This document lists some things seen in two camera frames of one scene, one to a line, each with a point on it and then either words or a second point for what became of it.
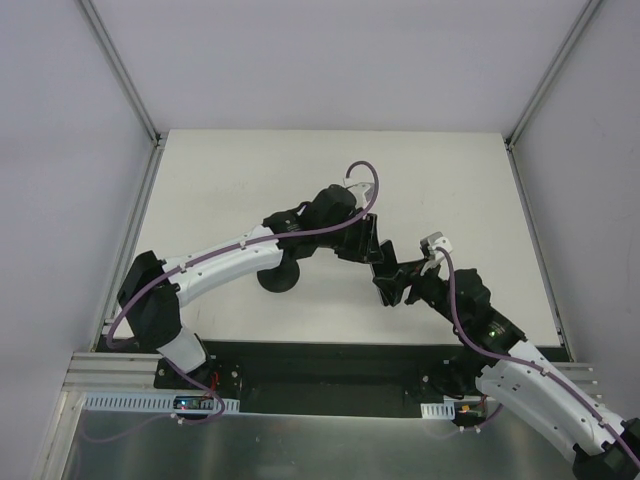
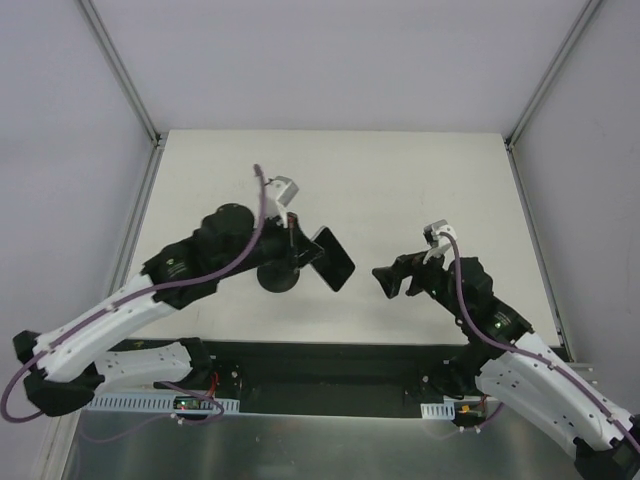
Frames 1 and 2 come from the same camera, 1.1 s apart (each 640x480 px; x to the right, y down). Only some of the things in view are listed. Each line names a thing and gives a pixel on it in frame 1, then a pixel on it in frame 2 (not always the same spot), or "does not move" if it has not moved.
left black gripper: [368, 237] → [304, 248]
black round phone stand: [280, 278] does not move
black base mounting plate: [327, 377] does not move
